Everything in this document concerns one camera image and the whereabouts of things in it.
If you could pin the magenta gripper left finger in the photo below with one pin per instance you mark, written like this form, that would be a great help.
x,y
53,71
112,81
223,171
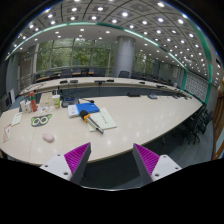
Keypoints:
x,y
69,166

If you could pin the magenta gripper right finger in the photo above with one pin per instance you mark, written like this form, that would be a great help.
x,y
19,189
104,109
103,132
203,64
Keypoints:
x,y
152,166

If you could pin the pink computer mouse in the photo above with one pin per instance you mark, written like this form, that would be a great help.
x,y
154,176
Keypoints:
x,y
48,137

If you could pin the black and orange microphone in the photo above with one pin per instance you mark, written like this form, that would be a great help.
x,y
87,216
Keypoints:
x,y
87,118

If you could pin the black office chair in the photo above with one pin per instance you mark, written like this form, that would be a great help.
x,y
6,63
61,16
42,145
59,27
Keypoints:
x,y
197,123

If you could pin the pale green paper booklet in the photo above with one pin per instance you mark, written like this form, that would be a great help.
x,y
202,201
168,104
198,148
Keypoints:
x,y
103,119

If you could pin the black desktop device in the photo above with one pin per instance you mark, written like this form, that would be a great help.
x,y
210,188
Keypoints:
x,y
69,101

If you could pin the green and white cup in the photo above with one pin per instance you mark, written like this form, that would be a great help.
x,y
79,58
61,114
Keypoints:
x,y
56,101

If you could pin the white paper card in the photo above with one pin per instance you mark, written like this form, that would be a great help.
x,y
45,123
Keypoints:
x,y
17,119

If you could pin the red and white leaflet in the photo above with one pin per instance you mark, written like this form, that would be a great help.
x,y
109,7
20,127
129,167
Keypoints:
x,y
6,132

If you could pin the red bottle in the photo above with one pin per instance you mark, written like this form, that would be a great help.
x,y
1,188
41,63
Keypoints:
x,y
33,101

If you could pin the long beige rear table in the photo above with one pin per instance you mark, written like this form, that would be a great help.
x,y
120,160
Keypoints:
x,y
90,82

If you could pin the grey round pillar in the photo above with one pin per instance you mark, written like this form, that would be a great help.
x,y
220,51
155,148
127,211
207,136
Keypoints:
x,y
124,55

